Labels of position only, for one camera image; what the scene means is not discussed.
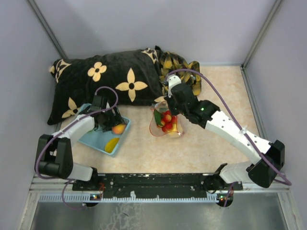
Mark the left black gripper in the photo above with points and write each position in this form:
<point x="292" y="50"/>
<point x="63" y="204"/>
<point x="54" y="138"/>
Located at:
<point x="116" y="120"/>

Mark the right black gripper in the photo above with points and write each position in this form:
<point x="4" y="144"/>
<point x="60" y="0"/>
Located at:
<point x="169" y="101"/>

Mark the orange peach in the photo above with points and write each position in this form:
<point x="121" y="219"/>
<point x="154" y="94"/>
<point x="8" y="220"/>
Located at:
<point x="118" y="129"/>

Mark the yellow pepper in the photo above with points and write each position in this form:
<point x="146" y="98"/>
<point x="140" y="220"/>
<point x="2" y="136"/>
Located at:
<point x="109" y="147"/>

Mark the red cherry tomato bunch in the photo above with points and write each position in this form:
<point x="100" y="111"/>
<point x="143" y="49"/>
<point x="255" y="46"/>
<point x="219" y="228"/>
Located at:
<point x="166" y="122"/>

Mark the clear zip bag orange zipper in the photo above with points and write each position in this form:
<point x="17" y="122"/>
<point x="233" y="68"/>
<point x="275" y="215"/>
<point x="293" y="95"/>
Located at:
<point x="155" y="131"/>

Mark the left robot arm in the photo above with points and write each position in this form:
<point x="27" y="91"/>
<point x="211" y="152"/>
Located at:
<point x="54" y="157"/>

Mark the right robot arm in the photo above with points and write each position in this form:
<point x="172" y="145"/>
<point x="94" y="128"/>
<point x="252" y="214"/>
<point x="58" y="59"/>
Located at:
<point x="265" y="158"/>

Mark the light blue plastic basket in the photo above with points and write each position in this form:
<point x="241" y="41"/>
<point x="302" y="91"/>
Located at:
<point x="98" y="139"/>

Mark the black floral pillow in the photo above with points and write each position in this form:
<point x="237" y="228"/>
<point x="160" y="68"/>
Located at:
<point x="129" y="77"/>

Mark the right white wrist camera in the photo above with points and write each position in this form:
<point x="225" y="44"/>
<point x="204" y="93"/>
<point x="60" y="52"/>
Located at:
<point x="172" y="81"/>

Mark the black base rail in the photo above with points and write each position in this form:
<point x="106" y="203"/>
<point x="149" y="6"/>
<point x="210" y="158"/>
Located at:
<point x="157" y="185"/>

